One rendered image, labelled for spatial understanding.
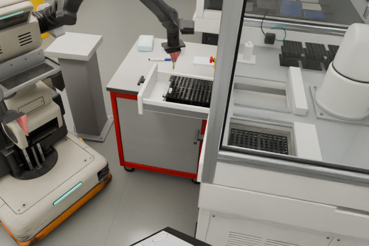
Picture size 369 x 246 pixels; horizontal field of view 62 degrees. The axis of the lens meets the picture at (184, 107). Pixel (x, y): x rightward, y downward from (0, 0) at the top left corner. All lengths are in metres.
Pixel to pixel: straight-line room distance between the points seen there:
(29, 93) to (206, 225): 0.95
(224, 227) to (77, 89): 1.46
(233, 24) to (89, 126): 1.94
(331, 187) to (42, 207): 1.43
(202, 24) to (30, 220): 1.55
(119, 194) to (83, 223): 0.28
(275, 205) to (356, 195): 0.23
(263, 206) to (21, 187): 1.37
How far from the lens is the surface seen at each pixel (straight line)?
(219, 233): 1.27
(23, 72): 1.41
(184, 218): 2.03
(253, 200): 1.06
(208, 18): 2.14
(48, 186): 1.93
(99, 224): 2.05
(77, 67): 2.16
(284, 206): 1.08
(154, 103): 1.38
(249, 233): 1.25
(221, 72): 0.73
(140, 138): 1.92
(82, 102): 2.33
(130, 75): 1.79
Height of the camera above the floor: 1.75
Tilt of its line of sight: 40 degrees down
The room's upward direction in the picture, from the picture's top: 3 degrees clockwise
